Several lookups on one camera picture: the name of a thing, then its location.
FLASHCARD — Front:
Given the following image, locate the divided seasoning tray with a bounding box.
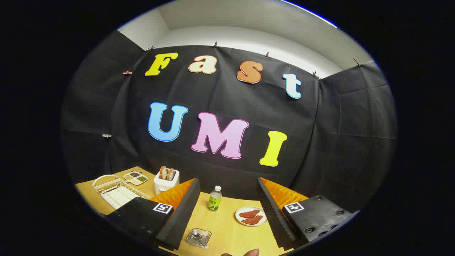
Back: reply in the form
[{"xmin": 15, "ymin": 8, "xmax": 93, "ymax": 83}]
[{"xmin": 123, "ymin": 171, "xmax": 148, "ymax": 186}]

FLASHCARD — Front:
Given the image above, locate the white toaster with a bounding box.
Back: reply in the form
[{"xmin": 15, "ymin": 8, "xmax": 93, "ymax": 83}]
[{"xmin": 154, "ymin": 169, "xmax": 180, "ymax": 195}]

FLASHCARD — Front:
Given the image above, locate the green tea bottle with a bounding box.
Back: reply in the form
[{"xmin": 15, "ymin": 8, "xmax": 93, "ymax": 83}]
[{"xmin": 208, "ymin": 186, "xmax": 223, "ymax": 212}]

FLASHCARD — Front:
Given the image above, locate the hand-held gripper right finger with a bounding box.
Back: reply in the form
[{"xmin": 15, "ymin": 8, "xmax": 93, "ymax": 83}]
[{"xmin": 256, "ymin": 177, "xmax": 360, "ymax": 250}]

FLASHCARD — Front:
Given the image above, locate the white wire dish rack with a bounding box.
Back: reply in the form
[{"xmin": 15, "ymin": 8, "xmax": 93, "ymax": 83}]
[{"xmin": 92, "ymin": 174, "xmax": 152, "ymax": 210}]

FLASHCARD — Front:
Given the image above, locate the white plate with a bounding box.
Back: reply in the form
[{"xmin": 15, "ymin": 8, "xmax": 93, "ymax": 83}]
[{"xmin": 235, "ymin": 207, "xmax": 268, "ymax": 227}]

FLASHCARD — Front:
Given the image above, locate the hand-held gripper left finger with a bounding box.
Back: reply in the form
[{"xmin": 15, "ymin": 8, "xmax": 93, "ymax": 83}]
[{"xmin": 101, "ymin": 178, "xmax": 201, "ymax": 251}]

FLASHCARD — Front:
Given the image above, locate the metal wire basket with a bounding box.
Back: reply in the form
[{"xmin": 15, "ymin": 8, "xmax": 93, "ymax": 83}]
[{"xmin": 186, "ymin": 228, "xmax": 212, "ymax": 249}]

